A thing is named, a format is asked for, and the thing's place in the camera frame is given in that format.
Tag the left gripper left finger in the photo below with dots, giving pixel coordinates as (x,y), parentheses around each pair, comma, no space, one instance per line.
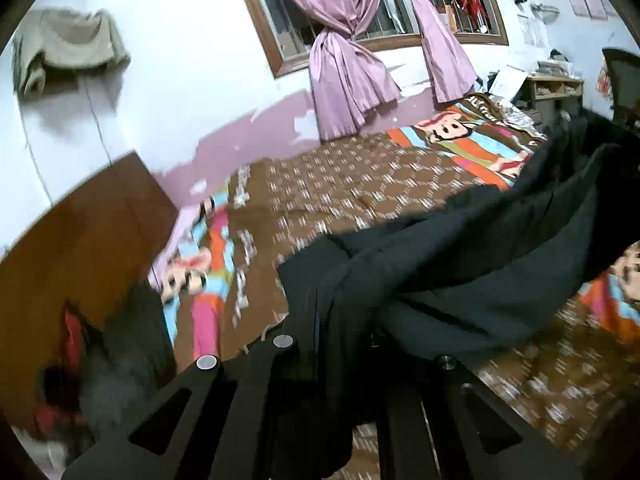
(200,419)

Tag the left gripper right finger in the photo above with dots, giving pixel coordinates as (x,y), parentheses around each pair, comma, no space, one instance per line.
(436,420)

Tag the black padded jacket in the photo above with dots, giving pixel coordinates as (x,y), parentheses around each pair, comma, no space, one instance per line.
(401,244)

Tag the dark clothes pile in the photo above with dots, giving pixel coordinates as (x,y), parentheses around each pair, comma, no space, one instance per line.
(101,374)

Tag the colourful cartoon bedspread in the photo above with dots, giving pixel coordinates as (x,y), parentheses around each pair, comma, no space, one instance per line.
(575,379)

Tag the brown wooden headboard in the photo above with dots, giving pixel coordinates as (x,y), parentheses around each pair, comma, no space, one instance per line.
(88,250)

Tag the wooden shelf desk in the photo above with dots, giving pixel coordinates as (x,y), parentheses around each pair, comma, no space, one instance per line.
(549,95)

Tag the pink curtain right panel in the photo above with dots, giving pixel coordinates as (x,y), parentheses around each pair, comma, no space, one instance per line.
(451,71)

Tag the pink curtain panel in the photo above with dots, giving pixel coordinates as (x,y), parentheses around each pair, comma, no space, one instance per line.
(451,71)
(347,80)

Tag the pink curtain left panel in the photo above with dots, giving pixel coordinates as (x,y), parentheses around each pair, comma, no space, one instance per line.
(347,80)

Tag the black office chair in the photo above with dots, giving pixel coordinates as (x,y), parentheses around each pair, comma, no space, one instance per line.
(624,72)

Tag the beige cloth on wall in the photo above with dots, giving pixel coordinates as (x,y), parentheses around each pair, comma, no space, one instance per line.
(61,41)

